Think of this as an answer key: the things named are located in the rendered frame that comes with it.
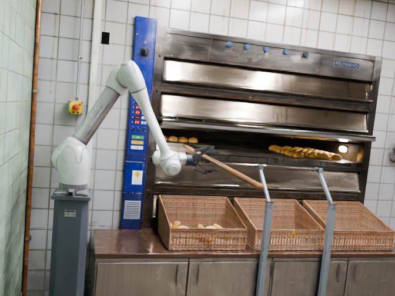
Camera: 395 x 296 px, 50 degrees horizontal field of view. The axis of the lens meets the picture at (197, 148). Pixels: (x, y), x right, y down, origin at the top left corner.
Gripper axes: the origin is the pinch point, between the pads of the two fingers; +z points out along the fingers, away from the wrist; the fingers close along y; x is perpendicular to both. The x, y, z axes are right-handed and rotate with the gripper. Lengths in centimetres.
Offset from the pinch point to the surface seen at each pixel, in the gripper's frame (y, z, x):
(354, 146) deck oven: -12, 149, -68
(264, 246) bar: 55, 38, 7
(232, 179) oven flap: 21, 32, -52
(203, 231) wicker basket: 48.6, -3.1, -3.5
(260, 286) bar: 83, 38, 7
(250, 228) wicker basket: 49, 35, -14
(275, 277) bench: 79, 52, 1
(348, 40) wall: -100, 121, -54
